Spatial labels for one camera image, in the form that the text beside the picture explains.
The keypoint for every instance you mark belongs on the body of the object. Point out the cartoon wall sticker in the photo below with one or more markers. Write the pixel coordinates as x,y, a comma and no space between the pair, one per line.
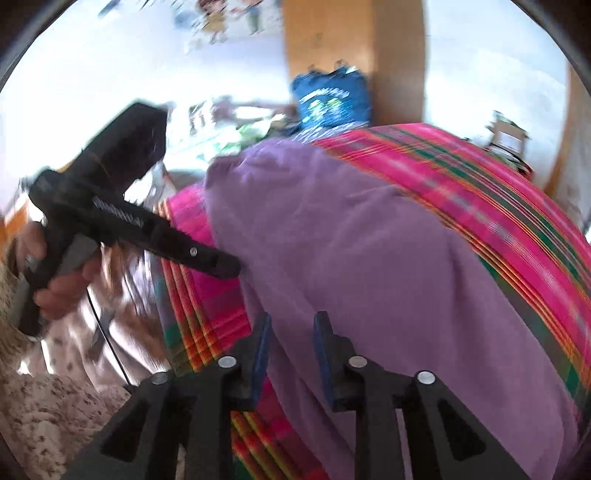
214,18

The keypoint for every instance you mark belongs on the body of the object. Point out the white side table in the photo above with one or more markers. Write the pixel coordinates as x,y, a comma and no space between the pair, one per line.
221,138

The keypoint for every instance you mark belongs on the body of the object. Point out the purple pants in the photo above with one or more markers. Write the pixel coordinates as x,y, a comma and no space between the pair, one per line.
369,277

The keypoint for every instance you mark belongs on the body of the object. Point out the person's floral jacket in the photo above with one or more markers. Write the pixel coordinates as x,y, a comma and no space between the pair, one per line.
55,424

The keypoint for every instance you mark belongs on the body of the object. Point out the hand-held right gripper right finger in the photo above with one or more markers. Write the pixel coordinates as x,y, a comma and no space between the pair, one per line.
323,364

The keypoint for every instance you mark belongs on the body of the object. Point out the cardboard box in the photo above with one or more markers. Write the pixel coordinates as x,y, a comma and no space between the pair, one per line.
508,136

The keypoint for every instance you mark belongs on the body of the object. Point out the blue printed tote bag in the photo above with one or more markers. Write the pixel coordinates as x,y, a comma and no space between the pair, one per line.
332,101

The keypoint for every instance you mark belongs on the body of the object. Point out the person's left hand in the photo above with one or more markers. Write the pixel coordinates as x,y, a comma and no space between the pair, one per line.
64,290

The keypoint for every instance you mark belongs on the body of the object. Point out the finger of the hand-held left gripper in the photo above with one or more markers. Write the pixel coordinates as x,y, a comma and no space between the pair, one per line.
198,256

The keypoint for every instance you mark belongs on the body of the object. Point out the pink green plaid blanket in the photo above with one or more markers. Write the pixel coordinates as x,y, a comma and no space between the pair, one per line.
461,184

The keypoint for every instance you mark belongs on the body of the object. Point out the person's left forearm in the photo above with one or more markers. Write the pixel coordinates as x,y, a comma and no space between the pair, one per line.
6,282

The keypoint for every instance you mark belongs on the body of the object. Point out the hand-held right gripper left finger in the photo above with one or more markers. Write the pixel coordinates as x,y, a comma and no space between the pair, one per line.
261,364

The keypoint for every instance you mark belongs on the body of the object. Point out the wooden framed glass door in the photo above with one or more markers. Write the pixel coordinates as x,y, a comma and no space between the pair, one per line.
577,138

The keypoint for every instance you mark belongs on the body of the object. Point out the wooden wardrobe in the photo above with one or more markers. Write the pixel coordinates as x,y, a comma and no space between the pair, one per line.
392,55

